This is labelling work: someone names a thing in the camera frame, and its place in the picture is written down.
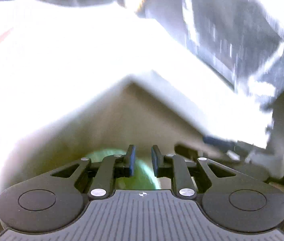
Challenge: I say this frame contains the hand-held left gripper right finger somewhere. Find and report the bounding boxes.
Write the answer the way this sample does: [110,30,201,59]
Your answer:
[151,145,235,199]

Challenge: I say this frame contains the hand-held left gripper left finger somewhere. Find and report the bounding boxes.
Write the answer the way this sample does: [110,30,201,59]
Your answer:
[50,144,136,199]

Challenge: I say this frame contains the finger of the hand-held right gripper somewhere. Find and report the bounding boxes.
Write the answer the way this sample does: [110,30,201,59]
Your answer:
[202,135,241,154]
[174,143,232,165]

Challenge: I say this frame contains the black film-wrapped microwave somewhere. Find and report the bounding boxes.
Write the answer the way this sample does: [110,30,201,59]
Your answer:
[137,0,284,107]

